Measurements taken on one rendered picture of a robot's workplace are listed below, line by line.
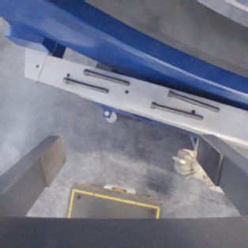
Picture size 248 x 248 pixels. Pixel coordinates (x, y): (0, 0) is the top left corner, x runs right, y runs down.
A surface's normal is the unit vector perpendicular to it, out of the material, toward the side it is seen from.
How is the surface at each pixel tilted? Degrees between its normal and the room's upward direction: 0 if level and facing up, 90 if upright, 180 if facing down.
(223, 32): 15
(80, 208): 0
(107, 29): 30
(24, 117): 0
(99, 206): 0
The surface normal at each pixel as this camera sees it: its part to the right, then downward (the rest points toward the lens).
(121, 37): 0.31, 0.04
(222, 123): -0.14, -0.12
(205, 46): 0.11, -0.04
